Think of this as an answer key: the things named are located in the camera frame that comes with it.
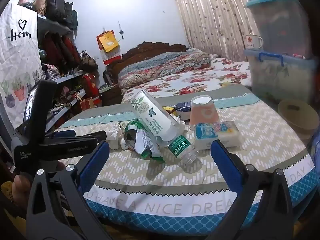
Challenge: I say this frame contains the crushed green can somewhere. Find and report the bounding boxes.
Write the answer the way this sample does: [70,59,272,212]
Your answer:
[123,121,167,162]

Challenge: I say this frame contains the white tissue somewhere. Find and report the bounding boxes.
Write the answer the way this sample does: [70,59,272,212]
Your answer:
[106,125,127,150]
[171,114,186,127]

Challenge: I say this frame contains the clear storage box blue latches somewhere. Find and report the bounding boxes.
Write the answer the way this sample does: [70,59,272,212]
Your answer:
[244,50,318,103]

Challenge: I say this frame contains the grey storage shelf rack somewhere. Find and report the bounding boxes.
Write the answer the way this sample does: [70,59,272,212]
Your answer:
[37,15,101,132]

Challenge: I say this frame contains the red gift bag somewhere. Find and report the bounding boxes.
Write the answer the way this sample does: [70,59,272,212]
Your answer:
[81,72,99,98]

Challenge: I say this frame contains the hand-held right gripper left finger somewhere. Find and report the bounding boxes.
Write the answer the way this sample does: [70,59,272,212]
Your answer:
[26,141,110,240]

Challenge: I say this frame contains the floral bed sheet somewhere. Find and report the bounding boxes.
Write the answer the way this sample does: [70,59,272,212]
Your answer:
[121,56,252,103]

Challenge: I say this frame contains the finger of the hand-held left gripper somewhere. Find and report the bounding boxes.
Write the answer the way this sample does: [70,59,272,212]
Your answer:
[46,129,77,139]
[72,130,107,144]

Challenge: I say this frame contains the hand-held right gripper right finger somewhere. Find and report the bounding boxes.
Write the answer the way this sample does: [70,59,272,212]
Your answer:
[205,139,297,240]

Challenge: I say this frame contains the orange paper bag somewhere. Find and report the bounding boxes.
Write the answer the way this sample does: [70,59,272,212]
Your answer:
[79,97,96,112]

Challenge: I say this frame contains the blue white tissue packet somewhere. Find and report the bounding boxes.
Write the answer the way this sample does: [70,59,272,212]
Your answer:
[194,121,243,151]

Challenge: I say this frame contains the dark blue carton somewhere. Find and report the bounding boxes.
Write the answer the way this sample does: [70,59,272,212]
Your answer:
[175,102,193,120]

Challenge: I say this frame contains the clear bottle with green label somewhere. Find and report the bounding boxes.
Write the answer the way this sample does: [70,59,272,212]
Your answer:
[161,134,203,173]

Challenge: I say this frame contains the person's left hand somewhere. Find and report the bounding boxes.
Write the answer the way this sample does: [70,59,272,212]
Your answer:
[12,174,33,200]

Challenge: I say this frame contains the red wall calendar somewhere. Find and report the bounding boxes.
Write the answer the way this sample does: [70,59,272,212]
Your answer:
[100,47,122,66]

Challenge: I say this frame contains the clear storage box teal lid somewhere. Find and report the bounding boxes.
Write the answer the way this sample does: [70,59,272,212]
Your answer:
[245,0,313,58]

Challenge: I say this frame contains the black bag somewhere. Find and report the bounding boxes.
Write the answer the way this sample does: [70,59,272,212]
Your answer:
[46,0,66,23]

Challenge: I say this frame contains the leaf print curtain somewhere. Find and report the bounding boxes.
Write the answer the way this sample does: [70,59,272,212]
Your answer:
[169,0,253,62]

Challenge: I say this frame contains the white mug with red star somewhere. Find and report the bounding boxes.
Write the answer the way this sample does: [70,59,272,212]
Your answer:
[244,34,264,50]

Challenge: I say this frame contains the dark wooden nightstand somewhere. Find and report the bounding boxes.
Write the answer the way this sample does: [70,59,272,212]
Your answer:
[99,84,123,106]

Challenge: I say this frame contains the white bottle with leaf print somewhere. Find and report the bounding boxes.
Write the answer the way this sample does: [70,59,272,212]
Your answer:
[129,90,186,148]

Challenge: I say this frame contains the brown handbag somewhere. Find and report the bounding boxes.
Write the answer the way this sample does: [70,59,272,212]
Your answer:
[79,51,99,72]

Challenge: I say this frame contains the yellow paper bag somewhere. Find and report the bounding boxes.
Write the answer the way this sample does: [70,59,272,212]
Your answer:
[97,31,120,53]

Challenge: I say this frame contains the blue cloth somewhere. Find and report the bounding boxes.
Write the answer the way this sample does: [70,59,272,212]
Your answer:
[306,129,320,157]

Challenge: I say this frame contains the carved wooden headboard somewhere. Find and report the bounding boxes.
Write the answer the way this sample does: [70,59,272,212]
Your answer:
[106,41,189,80]

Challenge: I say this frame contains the white printed wardrobe cover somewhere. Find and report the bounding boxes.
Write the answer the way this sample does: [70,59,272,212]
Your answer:
[0,4,47,130]

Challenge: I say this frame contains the folded floral quilt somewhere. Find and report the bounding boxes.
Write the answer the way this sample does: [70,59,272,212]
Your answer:
[117,51,212,89]

